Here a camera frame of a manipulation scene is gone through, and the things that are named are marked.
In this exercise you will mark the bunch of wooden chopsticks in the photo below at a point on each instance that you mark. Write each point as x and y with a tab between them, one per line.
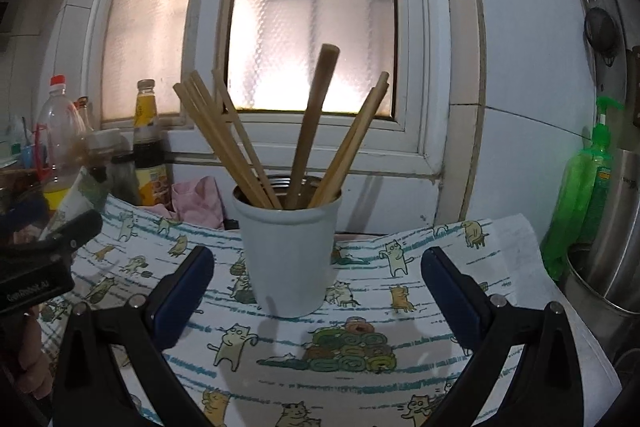
235	157

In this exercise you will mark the green dish soap bottle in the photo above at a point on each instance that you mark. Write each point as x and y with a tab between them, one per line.
575	207

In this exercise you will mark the dark soy sauce bottle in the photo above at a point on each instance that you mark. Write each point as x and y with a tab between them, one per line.
147	157

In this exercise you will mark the dark range hood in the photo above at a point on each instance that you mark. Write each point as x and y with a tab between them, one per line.
4	24

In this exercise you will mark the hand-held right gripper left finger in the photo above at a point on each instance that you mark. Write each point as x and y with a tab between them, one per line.
185	292

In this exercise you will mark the clear oil bottle red cap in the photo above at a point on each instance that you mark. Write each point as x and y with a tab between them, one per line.
60	132

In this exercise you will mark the person's left hand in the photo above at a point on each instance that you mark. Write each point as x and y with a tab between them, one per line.
30	357

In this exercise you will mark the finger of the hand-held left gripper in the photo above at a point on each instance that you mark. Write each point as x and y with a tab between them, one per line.
75	227
25	212

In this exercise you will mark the glass jar white lid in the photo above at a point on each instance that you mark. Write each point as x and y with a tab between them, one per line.
102	142

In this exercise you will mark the large stainless steel vessel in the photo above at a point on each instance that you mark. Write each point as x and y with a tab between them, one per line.
620	232

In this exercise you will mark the blue cup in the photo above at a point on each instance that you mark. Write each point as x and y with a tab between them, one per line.
30	154

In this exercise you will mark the small brown bottle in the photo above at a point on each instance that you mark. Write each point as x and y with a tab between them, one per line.
85	112

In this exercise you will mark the glass jar black lid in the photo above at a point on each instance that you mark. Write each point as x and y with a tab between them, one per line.
122	182

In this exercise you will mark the pink cloth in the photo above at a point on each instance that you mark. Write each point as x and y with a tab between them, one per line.
197	202

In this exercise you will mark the white steel-lined cup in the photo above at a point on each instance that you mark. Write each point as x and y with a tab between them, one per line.
287	257

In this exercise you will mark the stainless steel basin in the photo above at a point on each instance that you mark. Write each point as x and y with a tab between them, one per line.
590	302

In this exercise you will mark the black suction hook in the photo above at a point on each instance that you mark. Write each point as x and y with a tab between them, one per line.
600	32

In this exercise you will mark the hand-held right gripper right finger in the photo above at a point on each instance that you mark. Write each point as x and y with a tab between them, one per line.
452	297

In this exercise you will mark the white frosted window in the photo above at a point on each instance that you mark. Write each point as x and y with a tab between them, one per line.
420	32

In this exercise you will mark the cat printed cloth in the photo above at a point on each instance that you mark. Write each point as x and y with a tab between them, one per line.
350	382

